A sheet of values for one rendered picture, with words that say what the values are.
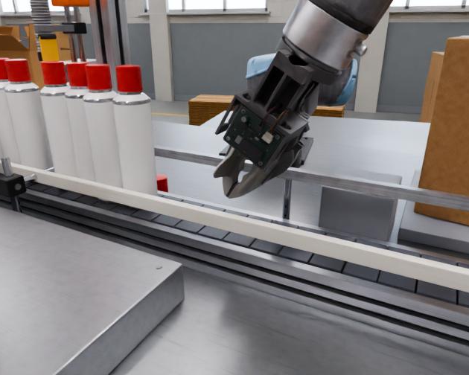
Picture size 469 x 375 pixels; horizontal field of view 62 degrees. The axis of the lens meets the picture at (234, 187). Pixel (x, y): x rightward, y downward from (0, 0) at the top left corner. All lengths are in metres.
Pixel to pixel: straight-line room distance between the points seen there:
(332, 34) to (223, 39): 5.95
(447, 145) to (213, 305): 0.42
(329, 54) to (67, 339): 0.35
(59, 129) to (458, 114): 0.60
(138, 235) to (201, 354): 0.22
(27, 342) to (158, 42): 6.35
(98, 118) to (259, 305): 0.34
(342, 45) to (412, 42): 5.66
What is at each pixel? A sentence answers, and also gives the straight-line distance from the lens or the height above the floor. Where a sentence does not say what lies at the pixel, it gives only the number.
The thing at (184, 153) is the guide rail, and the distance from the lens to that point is 0.58.
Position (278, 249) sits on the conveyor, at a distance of 0.49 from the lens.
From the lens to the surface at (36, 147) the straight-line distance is 0.75.
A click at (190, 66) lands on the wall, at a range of 6.55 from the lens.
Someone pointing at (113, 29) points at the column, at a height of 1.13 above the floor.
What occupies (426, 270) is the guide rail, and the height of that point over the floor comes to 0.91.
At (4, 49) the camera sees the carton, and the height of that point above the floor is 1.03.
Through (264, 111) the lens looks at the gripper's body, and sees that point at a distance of 0.39.
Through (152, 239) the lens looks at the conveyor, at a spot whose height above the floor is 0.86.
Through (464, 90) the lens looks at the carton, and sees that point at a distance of 0.65.
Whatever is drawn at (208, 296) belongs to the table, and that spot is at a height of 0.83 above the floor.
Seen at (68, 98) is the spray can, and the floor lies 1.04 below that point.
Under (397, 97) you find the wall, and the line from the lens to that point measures 6.10.
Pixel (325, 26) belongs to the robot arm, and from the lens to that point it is 0.38.
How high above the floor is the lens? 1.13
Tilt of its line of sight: 22 degrees down
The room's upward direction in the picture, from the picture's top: straight up
